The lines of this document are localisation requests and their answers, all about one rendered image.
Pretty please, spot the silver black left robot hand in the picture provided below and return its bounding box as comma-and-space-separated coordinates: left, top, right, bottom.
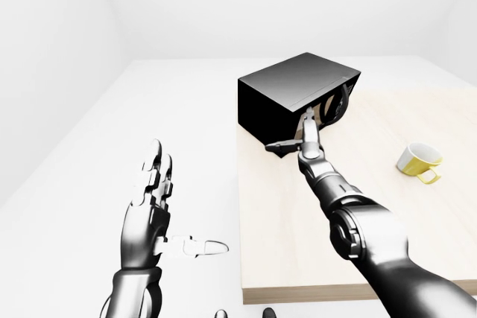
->
119, 139, 230, 272

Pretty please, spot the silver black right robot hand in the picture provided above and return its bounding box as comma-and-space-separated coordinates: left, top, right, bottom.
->
264, 106, 326, 161

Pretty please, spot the black microwave door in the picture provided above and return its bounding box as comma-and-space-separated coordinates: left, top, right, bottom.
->
286, 70, 362, 141

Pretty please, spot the black microwave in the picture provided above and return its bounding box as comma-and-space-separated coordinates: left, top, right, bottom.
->
237, 51, 362, 159

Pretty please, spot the yellow and white mug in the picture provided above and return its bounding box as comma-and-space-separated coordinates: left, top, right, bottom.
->
395, 141, 445, 185

